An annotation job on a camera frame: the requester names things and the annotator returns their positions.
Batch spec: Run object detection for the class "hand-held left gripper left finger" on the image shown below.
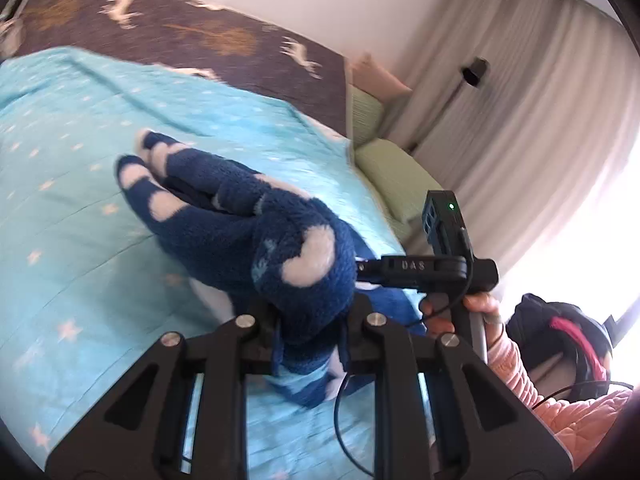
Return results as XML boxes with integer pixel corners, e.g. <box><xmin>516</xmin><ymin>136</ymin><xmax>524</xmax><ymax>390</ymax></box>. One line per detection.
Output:
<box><xmin>45</xmin><ymin>309</ymin><xmax>282</xmax><ymax>480</ymax></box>

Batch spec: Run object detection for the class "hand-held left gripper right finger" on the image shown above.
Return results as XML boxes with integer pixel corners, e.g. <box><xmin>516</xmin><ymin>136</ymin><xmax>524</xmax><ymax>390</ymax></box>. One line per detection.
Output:
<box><xmin>344</xmin><ymin>294</ymin><xmax>572</xmax><ymax>480</ymax></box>

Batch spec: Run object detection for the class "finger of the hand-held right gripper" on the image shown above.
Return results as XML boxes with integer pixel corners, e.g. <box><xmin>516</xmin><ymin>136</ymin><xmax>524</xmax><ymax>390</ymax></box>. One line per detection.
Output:
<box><xmin>356</xmin><ymin>255</ymin><xmax>470</xmax><ymax>292</ymax></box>

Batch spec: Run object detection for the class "navy fleece star print garment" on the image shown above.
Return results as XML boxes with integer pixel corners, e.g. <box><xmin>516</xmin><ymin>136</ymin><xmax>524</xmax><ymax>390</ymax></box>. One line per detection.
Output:
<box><xmin>116</xmin><ymin>129</ymin><xmax>427</xmax><ymax>409</ymax></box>

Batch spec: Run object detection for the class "person's right forearm pink sleeve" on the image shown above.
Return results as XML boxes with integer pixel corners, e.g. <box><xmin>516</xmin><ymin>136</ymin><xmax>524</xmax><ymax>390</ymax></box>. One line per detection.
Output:
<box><xmin>486</xmin><ymin>330</ymin><xmax>568</xmax><ymax>442</ymax></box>

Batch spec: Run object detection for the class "person's right hand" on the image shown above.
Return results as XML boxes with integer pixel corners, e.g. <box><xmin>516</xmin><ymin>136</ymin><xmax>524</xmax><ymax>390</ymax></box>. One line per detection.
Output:
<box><xmin>419</xmin><ymin>292</ymin><xmax>505</xmax><ymax>357</ymax></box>

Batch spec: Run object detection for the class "large green pillow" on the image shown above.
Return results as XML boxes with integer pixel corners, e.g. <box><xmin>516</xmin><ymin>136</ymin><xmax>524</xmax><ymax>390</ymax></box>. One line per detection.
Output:
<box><xmin>354</xmin><ymin>139</ymin><xmax>445</xmax><ymax>225</ymax></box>

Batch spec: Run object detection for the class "small green pillow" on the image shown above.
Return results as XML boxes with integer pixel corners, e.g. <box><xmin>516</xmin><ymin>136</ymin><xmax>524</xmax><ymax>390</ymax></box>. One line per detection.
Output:
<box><xmin>347</xmin><ymin>85</ymin><xmax>387</xmax><ymax>149</ymax></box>

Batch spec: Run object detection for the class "beige pleated curtain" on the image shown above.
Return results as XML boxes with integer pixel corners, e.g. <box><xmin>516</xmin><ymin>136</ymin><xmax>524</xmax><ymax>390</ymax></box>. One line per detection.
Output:
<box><xmin>384</xmin><ymin>0</ymin><xmax>640</xmax><ymax>288</ymax></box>

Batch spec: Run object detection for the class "black backpack with pink trim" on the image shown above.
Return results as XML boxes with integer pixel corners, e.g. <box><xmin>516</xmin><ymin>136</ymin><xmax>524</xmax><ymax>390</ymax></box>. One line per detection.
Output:
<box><xmin>505</xmin><ymin>292</ymin><xmax>617</xmax><ymax>402</ymax></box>

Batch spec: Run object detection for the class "pink pillow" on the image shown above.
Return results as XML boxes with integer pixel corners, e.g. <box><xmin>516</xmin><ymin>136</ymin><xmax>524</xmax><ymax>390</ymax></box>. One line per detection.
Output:
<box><xmin>350</xmin><ymin>52</ymin><xmax>414</xmax><ymax>107</ymax></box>

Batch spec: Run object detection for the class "light blue star quilt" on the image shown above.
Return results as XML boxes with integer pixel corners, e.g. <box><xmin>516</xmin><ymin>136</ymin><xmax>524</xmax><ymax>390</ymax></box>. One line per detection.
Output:
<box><xmin>0</xmin><ymin>45</ymin><xmax>432</xmax><ymax>480</ymax></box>

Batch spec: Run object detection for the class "person's pink jacket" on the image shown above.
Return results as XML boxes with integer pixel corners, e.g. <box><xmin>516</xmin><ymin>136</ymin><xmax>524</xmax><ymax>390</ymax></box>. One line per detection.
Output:
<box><xmin>531</xmin><ymin>388</ymin><xmax>636</xmax><ymax>472</ymax></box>

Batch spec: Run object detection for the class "dark deer print mattress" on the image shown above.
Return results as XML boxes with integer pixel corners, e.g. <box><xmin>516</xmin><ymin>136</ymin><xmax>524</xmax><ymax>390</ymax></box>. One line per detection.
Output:
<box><xmin>0</xmin><ymin>0</ymin><xmax>352</xmax><ymax>137</ymax></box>

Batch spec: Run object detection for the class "black cable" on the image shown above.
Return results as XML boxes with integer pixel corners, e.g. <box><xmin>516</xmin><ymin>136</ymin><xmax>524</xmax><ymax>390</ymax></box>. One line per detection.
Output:
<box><xmin>332</xmin><ymin>227</ymin><xmax>475</xmax><ymax>479</ymax></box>

